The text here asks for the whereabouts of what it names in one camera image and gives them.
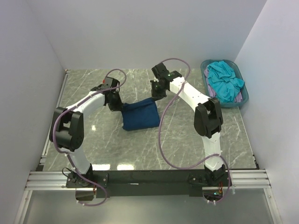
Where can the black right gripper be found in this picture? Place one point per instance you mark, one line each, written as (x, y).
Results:
(155, 96)

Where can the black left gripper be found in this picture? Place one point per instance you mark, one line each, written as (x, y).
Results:
(118, 107)

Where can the dark blue printed t-shirt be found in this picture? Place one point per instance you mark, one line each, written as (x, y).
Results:
(140, 115)

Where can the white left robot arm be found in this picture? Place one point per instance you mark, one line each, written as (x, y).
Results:
(67, 128)

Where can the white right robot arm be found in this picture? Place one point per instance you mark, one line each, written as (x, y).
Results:
(208, 117)

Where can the turquoise t-shirt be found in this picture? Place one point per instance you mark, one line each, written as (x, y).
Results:
(222, 79)

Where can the black base crossbar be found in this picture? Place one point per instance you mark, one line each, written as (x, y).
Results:
(149, 184)

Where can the aluminium frame rail front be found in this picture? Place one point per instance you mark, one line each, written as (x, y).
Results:
(238, 179)

